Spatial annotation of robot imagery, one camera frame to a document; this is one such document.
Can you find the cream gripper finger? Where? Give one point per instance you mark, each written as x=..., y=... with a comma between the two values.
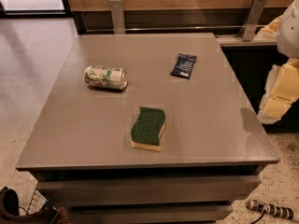
x=281, y=91

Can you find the silver green 7up can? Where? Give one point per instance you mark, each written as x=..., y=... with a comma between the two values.
x=106, y=77

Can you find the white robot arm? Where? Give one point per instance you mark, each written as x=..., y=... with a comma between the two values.
x=286, y=28

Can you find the dark blue snack packet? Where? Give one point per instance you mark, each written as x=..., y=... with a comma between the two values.
x=184, y=65

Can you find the black white power strip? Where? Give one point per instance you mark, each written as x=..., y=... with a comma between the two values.
x=271, y=209

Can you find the green yellow sponge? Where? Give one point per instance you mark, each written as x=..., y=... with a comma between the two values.
x=148, y=129

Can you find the grey table drawer cabinet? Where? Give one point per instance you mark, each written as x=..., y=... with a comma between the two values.
x=148, y=196

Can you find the right metal wall bracket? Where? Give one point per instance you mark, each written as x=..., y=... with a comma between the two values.
x=248, y=29

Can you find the metal wall bracket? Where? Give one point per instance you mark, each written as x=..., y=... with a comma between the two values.
x=117, y=16
x=248, y=29

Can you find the left metal wall bracket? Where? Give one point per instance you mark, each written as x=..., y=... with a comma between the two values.
x=117, y=16

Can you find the wire mesh basket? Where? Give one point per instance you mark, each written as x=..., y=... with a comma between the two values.
x=36, y=203

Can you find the window with dark frame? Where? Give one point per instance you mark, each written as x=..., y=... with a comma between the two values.
x=11, y=8

